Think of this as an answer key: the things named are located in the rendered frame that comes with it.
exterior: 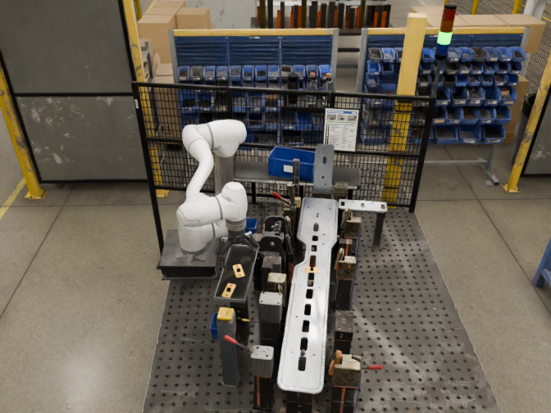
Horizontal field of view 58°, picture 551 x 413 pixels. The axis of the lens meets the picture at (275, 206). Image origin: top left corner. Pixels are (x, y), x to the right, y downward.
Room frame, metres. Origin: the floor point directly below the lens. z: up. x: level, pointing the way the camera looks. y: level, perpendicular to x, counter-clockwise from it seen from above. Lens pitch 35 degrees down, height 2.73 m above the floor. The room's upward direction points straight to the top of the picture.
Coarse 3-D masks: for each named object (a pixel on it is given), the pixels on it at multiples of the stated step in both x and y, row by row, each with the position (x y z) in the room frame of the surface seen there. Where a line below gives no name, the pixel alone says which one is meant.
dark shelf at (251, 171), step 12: (240, 168) 2.87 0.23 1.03; (252, 168) 2.87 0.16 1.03; (264, 168) 2.87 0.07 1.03; (336, 168) 2.87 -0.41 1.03; (348, 168) 2.87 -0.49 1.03; (240, 180) 2.75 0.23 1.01; (252, 180) 2.74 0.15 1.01; (264, 180) 2.73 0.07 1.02; (276, 180) 2.72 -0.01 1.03; (288, 180) 2.72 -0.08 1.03; (300, 180) 2.71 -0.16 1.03; (336, 180) 2.71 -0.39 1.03; (348, 180) 2.71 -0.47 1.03
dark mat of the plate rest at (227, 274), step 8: (232, 248) 1.88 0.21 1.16; (240, 248) 1.88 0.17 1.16; (248, 248) 1.88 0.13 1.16; (232, 256) 1.82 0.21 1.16; (240, 256) 1.82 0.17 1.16; (248, 256) 1.82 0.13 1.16; (232, 264) 1.77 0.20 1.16; (240, 264) 1.77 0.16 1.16; (248, 264) 1.77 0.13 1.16; (224, 272) 1.71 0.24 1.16; (232, 272) 1.71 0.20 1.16; (248, 272) 1.71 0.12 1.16; (224, 280) 1.65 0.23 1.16; (232, 280) 1.65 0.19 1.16; (240, 280) 1.65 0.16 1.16; (248, 280) 1.65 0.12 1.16; (224, 288) 1.60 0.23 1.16; (240, 288) 1.60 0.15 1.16; (216, 296) 1.56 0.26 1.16; (232, 296) 1.56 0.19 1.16; (240, 296) 1.56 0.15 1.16
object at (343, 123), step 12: (324, 108) 2.90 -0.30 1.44; (336, 108) 2.89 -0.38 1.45; (348, 108) 2.88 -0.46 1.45; (324, 120) 2.90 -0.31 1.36; (336, 120) 2.89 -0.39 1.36; (348, 120) 2.88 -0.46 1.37; (324, 132) 2.90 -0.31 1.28; (336, 132) 2.89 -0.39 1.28; (348, 132) 2.88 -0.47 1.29; (336, 144) 2.89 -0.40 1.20; (348, 144) 2.88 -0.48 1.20
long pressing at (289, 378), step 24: (312, 216) 2.36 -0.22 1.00; (336, 216) 2.37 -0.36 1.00; (336, 240) 2.15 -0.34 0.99; (312, 288) 1.77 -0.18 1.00; (288, 312) 1.61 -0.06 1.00; (312, 312) 1.61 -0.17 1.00; (288, 336) 1.47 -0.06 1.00; (312, 336) 1.47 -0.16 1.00; (288, 360) 1.34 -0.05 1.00; (312, 360) 1.34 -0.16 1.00; (288, 384) 1.22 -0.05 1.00; (312, 384) 1.22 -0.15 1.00
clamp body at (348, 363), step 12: (348, 360) 1.30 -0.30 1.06; (360, 360) 1.30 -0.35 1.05; (336, 372) 1.26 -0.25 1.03; (348, 372) 1.25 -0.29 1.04; (360, 372) 1.25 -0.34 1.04; (336, 384) 1.26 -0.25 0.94; (348, 384) 1.25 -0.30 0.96; (336, 396) 1.26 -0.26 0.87; (348, 396) 1.27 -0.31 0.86; (336, 408) 1.26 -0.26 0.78; (348, 408) 1.25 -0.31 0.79
